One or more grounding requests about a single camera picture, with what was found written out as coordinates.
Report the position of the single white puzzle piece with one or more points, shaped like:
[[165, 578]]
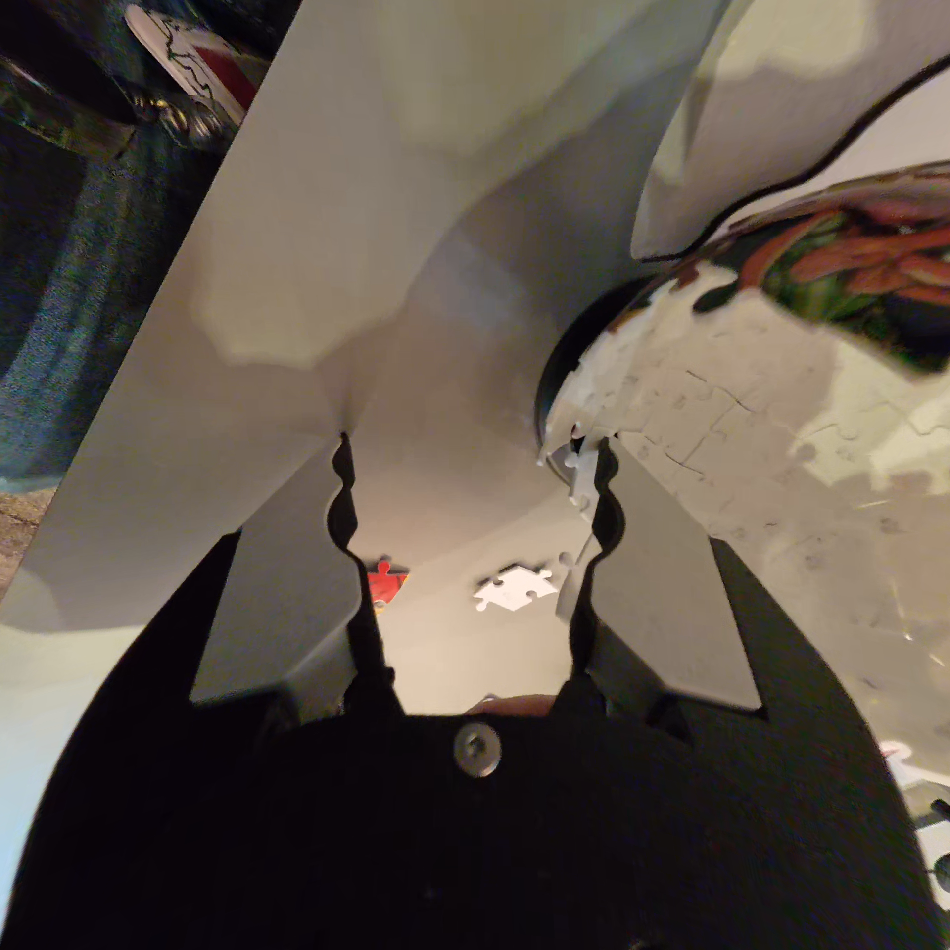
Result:
[[512, 590], [571, 594]]

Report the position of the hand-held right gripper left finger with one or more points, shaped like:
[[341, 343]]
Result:
[[282, 608]]

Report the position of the colourful puzzle ball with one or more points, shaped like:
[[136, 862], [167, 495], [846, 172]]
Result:
[[779, 445]]

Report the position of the small red colourful puzzle piece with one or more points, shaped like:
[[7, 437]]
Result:
[[386, 583]]

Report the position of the person's blue jeans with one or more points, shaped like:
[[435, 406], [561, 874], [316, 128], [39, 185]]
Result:
[[74, 297]]

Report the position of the white printed key tag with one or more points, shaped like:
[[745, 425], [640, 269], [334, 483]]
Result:
[[185, 52]]

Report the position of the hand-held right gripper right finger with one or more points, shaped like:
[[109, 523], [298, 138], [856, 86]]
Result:
[[668, 608]]

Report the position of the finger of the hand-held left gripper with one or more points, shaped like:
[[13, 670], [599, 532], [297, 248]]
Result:
[[742, 111]]

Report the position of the black round ball stand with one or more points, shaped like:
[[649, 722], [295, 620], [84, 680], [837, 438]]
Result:
[[571, 349]]

